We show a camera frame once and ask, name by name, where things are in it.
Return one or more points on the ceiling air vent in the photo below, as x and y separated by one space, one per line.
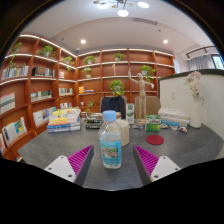
145 21

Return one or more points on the wooden artist mannequin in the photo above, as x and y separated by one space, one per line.
142 96

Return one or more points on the chair with dark jacket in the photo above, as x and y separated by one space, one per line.
112 105

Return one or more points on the colourful book stack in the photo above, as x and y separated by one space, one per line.
63 121

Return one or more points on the multi-bulb ceiling chandelier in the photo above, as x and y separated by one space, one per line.
122 12

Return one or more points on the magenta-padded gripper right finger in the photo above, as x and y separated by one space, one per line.
163 168

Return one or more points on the stacked white packs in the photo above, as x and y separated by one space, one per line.
173 114

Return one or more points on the small colourful sticker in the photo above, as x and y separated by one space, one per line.
164 126
183 129
174 127
137 126

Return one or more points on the clear blue-capped water bottle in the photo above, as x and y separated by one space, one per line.
110 143

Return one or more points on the black ceiling track rail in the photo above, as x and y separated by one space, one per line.
200 50

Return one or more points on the recessed ceiling light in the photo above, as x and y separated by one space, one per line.
165 41
83 41

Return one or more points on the white and green carton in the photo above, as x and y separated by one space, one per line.
130 113

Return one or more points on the white ceramic vase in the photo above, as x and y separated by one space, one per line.
196 113

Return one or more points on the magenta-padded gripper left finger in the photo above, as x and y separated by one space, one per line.
61 168

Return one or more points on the thin blue book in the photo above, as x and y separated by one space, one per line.
171 123

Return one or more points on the orange wooden shelf unit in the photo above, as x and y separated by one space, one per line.
100 71

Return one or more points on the grey window curtain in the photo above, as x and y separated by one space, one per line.
200 62

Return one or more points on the black-framed window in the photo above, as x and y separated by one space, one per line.
218 61

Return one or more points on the pink and white flower bouquet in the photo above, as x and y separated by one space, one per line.
194 85

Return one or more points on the green tissue box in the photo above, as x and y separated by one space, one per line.
153 123

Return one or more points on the beige cylindrical cup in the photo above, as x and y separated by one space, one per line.
125 133

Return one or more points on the tan upholstered chair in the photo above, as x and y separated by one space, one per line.
152 105

